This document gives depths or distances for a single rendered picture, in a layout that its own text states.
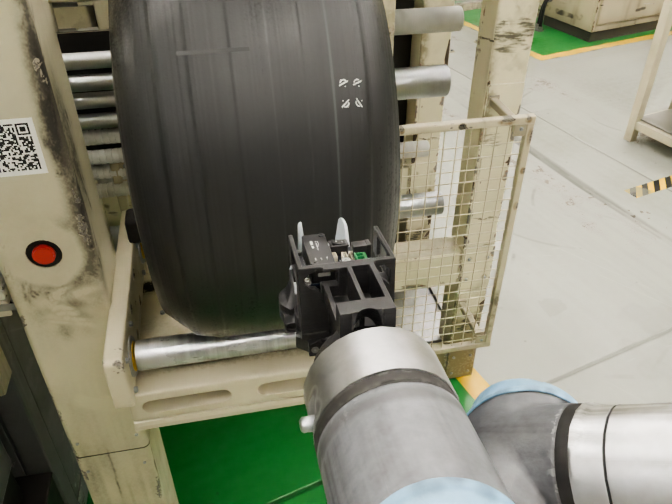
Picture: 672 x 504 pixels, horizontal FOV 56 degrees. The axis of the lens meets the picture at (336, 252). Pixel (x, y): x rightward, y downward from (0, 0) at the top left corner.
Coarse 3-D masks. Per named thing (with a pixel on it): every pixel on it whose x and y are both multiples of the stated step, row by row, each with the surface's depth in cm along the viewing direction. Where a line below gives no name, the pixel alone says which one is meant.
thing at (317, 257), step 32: (320, 256) 46; (352, 256) 48; (384, 256) 45; (320, 288) 45; (352, 288) 43; (384, 288) 41; (320, 320) 46; (352, 320) 39; (384, 320) 40; (320, 352) 41
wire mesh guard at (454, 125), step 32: (416, 128) 132; (448, 128) 134; (416, 160) 138; (448, 160) 140; (512, 192) 149; (512, 224) 153; (448, 256) 156; (416, 288) 160; (480, 288) 165; (448, 352) 176
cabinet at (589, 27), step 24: (552, 0) 502; (576, 0) 481; (600, 0) 463; (624, 0) 473; (648, 0) 485; (552, 24) 511; (576, 24) 487; (600, 24) 476; (624, 24) 488; (648, 24) 502
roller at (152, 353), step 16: (176, 336) 93; (192, 336) 93; (208, 336) 93; (240, 336) 93; (256, 336) 93; (272, 336) 94; (288, 336) 94; (144, 352) 91; (160, 352) 91; (176, 352) 91; (192, 352) 92; (208, 352) 92; (224, 352) 93; (240, 352) 93; (256, 352) 94; (144, 368) 92
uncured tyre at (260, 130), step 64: (128, 0) 63; (192, 0) 62; (256, 0) 63; (320, 0) 64; (128, 64) 62; (192, 64) 61; (256, 64) 62; (320, 64) 63; (384, 64) 67; (128, 128) 63; (192, 128) 61; (256, 128) 62; (320, 128) 63; (384, 128) 67; (192, 192) 63; (256, 192) 64; (320, 192) 66; (384, 192) 69; (192, 256) 67; (256, 256) 68; (192, 320) 76; (256, 320) 78
